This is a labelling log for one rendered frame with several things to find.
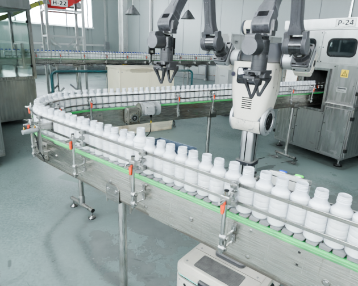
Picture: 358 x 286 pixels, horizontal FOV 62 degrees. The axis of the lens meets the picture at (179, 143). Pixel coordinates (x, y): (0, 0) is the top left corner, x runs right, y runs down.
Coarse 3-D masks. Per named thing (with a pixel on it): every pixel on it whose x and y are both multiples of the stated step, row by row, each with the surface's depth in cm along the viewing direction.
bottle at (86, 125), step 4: (84, 120) 157; (88, 120) 157; (84, 124) 157; (88, 124) 158; (84, 128) 157; (88, 128) 157; (88, 136) 158; (84, 140) 159; (88, 140) 159; (84, 148) 160; (88, 148) 160
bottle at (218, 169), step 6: (216, 162) 108; (222, 162) 108; (216, 168) 108; (222, 168) 108; (216, 174) 108; (222, 174) 108; (210, 180) 110; (216, 180) 108; (210, 186) 111; (216, 186) 109; (222, 186) 110; (222, 192) 110; (210, 198) 112; (216, 198) 110
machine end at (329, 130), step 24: (288, 24) 454; (312, 24) 422; (336, 24) 394; (336, 48) 402; (336, 72) 406; (336, 96) 411; (288, 120) 482; (312, 120) 447; (336, 120) 415; (312, 144) 452; (336, 144) 420
